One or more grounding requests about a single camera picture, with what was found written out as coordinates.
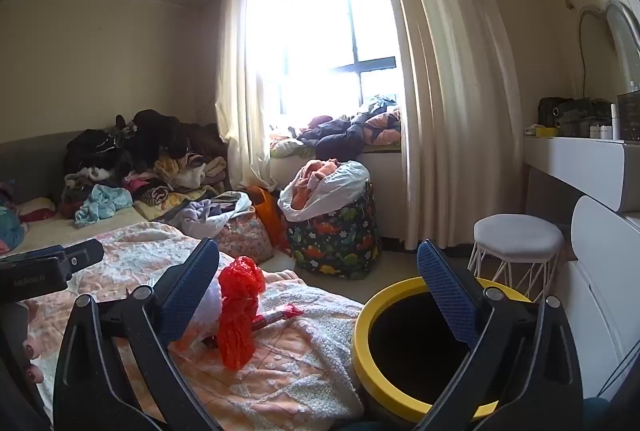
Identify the orange fleece cloth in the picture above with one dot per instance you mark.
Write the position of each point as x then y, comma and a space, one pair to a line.
320, 173

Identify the dinosaur print storage basket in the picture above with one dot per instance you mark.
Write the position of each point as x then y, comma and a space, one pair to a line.
330, 241

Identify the white plastic bag orange print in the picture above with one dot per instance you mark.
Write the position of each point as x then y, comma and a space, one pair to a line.
210, 303

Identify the peach white fluffy blanket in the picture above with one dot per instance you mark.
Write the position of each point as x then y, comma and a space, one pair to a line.
300, 361

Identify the large white plastic bag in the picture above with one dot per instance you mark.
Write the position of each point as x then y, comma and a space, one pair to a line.
350, 186

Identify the black framed window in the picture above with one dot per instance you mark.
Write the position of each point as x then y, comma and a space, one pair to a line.
370, 61

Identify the lavender white cloth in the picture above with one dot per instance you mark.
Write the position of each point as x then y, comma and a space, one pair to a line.
200, 216

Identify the pile of clothes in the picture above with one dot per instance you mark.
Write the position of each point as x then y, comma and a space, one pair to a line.
150, 146

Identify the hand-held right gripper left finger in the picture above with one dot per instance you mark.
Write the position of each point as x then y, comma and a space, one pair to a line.
185, 296

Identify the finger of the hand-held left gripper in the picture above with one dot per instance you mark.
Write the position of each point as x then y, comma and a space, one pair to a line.
85, 253

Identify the light blue cloth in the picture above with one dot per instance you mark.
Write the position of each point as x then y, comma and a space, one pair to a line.
102, 203

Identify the camouflage pouch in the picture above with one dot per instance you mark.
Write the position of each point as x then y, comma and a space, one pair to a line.
570, 116

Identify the white round stool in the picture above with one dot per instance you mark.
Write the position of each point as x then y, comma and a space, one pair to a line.
515, 236

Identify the white bottle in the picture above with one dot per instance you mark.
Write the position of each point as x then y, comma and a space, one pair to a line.
615, 121

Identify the red foil wrapper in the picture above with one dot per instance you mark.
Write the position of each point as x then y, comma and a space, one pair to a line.
280, 315

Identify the red plastic bag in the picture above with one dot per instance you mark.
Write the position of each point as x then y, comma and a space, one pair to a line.
240, 311

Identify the colourful printed cloth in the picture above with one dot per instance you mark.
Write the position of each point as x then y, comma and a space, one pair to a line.
10, 221

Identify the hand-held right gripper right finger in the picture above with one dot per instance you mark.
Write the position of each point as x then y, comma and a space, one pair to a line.
445, 291

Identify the white vanity desk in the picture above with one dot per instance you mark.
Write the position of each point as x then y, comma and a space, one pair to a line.
575, 161

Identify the narrow cream curtain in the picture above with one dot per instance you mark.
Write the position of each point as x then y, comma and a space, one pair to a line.
235, 86

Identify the wide cream curtain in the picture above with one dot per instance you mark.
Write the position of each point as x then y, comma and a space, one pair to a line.
450, 111

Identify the dark blue jacket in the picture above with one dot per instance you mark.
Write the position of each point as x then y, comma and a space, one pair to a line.
330, 136

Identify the yellow trash bin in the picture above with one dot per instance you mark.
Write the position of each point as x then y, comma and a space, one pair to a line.
365, 361

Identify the green pink cloth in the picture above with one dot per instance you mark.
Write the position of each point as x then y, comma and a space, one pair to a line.
285, 146

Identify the yellow box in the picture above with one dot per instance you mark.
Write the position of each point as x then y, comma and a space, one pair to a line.
542, 131

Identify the person's left hand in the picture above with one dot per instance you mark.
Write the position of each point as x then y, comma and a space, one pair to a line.
32, 353

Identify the orange patterned quilt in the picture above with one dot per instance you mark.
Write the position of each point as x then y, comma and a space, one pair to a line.
382, 128

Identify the grey headboard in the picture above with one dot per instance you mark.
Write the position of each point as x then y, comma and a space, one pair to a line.
30, 161

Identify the vanity mirror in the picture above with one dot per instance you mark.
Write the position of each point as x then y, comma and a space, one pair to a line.
625, 46

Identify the white cabinet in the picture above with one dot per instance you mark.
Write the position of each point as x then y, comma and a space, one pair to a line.
610, 286

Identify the pink floral bag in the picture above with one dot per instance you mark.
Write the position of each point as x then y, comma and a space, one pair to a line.
245, 231

